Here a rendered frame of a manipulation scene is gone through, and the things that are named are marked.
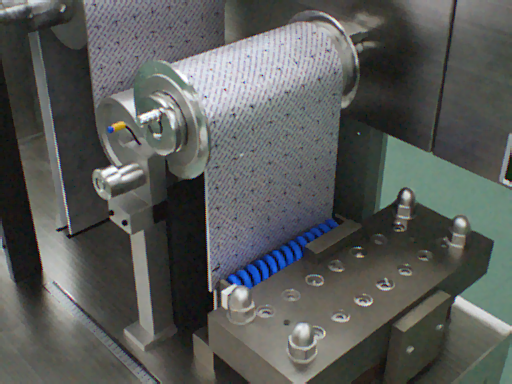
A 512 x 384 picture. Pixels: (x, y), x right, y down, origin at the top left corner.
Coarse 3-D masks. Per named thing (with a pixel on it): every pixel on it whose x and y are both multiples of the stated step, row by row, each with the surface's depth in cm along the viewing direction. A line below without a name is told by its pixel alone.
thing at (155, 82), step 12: (336, 48) 95; (144, 84) 86; (156, 84) 84; (168, 84) 82; (180, 96) 81; (192, 120) 81; (192, 132) 82; (192, 144) 83; (168, 156) 88; (180, 156) 86; (192, 156) 84
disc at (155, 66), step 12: (156, 60) 83; (144, 72) 86; (156, 72) 84; (168, 72) 82; (180, 72) 80; (180, 84) 81; (192, 96) 80; (192, 108) 81; (204, 120) 80; (204, 132) 81; (204, 144) 82; (204, 156) 83; (168, 168) 90; (180, 168) 88; (192, 168) 86; (204, 168) 84
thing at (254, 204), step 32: (320, 128) 96; (256, 160) 90; (288, 160) 94; (320, 160) 99; (224, 192) 88; (256, 192) 92; (288, 192) 97; (320, 192) 103; (224, 224) 91; (256, 224) 95; (288, 224) 100; (224, 256) 93; (256, 256) 98
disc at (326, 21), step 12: (300, 12) 99; (312, 12) 97; (324, 24) 96; (336, 24) 95; (336, 36) 96; (348, 36) 94; (348, 48) 95; (348, 60) 96; (348, 72) 96; (348, 84) 97; (348, 96) 98
